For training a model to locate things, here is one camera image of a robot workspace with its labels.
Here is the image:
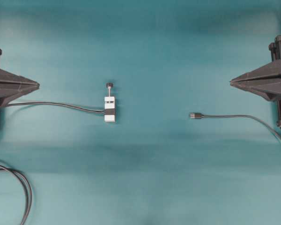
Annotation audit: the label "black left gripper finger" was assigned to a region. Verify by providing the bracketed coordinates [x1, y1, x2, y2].
[0, 69, 39, 87]
[0, 84, 39, 108]

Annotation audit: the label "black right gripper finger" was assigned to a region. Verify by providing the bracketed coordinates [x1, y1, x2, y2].
[230, 61, 281, 84]
[230, 82, 281, 101]

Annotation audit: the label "black female USB extension cable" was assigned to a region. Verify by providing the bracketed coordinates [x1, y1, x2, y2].
[0, 100, 117, 225]

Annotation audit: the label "black male USB cable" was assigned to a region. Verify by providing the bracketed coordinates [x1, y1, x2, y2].
[189, 112, 281, 186]

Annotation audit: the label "white clamp block with screw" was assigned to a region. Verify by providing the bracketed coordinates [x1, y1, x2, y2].
[104, 82, 116, 122]

